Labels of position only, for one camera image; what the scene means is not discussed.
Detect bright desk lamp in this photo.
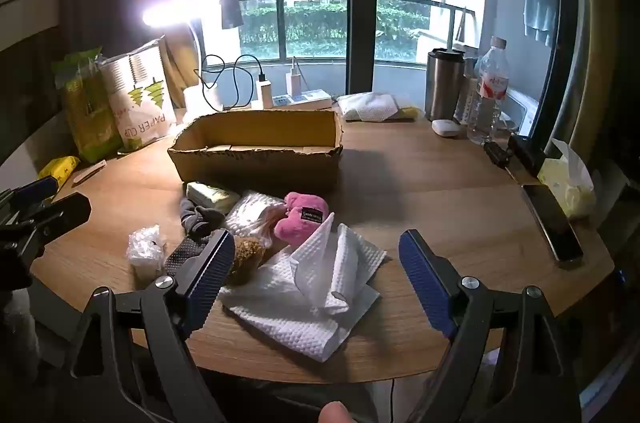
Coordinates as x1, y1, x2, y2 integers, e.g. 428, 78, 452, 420
141, 0, 208, 54

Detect pink plush toy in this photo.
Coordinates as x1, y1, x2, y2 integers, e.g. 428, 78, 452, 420
274, 191, 331, 249

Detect small clear plastic bag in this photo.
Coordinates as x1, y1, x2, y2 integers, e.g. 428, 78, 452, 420
126, 224, 167, 279

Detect clear bag of cotton swabs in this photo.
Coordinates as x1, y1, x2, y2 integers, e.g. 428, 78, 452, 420
224, 190, 288, 249

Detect steel tumbler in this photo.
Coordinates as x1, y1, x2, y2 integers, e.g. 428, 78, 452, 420
425, 48, 466, 122

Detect person's right hand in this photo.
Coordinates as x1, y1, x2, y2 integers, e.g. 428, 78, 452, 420
320, 401, 353, 423

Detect white textured cloth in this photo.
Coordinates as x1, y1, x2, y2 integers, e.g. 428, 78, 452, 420
337, 93, 401, 122

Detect brown scrubber pad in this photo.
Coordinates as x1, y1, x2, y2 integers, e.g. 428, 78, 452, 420
227, 235, 268, 286

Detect green plastic package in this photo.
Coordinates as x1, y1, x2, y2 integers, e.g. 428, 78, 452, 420
52, 48, 123, 164

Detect white power strip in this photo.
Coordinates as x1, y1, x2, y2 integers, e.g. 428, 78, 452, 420
250, 89, 333, 110

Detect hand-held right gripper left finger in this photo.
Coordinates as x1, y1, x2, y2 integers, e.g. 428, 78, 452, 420
70, 229, 236, 423

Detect small yellow packet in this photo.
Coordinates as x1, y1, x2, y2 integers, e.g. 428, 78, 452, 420
39, 155, 81, 181

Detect black cable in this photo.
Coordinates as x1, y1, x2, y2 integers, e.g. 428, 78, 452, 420
194, 53, 266, 111

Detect pale yellow tissue bag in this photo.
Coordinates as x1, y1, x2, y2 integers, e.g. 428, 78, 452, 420
537, 138, 597, 220

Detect white paper cup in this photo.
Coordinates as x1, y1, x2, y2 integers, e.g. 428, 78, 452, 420
184, 85, 223, 114

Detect black smartphone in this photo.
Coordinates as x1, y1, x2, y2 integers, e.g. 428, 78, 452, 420
521, 184, 585, 265

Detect white charger with black cable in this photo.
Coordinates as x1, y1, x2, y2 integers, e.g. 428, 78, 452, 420
256, 75, 273, 108

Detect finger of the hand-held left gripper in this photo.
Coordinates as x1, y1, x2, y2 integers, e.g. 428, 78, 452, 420
0, 177, 58, 214
30, 193, 92, 249

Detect dark textured cloth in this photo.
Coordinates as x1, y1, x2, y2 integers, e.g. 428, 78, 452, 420
165, 235, 211, 276

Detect yellow tissue pack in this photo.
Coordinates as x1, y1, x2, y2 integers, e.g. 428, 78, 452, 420
186, 181, 241, 214

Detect white paper towel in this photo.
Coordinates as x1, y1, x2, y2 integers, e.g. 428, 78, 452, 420
220, 213, 388, 363

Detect cardboard box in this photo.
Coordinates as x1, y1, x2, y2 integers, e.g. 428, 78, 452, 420
167, 109, 345, 191

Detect hanging black pants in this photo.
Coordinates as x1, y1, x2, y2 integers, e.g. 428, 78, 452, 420
220, 0, 244, 28

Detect wooden stick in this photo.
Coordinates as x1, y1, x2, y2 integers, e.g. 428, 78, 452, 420
71, 159, 107, 188

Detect clear water bottle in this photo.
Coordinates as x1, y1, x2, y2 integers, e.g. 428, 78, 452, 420
467, 35, 511, 146

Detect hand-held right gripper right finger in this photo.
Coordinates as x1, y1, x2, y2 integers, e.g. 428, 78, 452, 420
398, 229, 568, 423

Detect paper cup package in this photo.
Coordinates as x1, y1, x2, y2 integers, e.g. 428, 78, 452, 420
100, 35, 178, 154

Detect black box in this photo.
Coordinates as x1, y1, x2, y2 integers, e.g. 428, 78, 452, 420
507, 134, 546, 176

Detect slim white bottle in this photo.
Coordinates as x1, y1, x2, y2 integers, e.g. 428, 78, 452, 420
456, 58, 481, 126

